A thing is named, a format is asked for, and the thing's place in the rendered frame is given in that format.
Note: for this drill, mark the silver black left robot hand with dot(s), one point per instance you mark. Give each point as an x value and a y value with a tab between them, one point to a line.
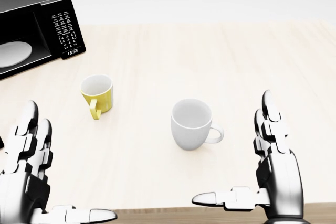
29	182

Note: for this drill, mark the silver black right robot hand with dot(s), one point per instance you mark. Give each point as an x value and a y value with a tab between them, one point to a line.
283	182

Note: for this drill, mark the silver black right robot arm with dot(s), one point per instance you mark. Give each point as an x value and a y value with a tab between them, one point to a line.
286	221

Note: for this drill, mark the black microwave door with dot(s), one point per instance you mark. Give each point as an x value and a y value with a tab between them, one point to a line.
1	142

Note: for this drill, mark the black microwave oven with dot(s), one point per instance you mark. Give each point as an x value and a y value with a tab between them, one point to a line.
56	11

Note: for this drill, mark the white mug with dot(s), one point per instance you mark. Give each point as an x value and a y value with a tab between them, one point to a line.
187	134

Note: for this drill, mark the yellow mug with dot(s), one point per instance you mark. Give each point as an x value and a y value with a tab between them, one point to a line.
103	100

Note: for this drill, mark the white round turntable plate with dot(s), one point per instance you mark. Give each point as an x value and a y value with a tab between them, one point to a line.
14	54

